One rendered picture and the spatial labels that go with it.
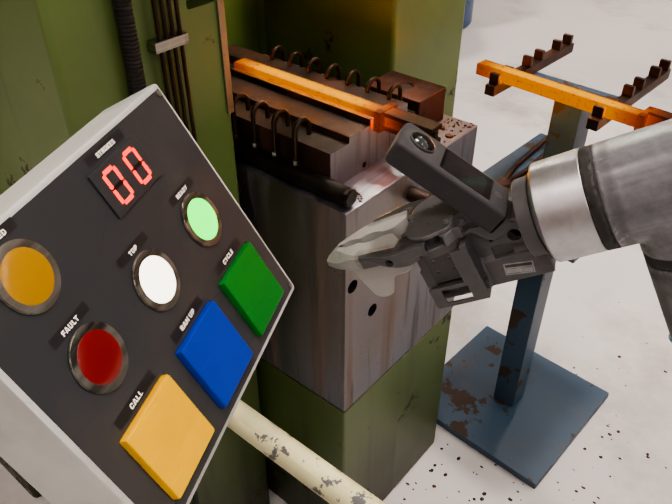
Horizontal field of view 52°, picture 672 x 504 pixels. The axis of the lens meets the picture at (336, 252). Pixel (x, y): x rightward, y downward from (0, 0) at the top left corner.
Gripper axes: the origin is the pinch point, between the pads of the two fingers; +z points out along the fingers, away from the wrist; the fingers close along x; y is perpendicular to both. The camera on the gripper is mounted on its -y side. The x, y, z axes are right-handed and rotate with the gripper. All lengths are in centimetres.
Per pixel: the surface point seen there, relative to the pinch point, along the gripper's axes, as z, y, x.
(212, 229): 10.9, -7.0, -0.7
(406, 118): 3.3, 4.7, 42.9
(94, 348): 10.8, -9.3, -20.8
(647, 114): -28, 26, 62
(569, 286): 14, 114, 139
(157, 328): 11.1, -5.6, -14.3
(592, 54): 4, 120, 357
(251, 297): 10.4, 1.0, -2.4
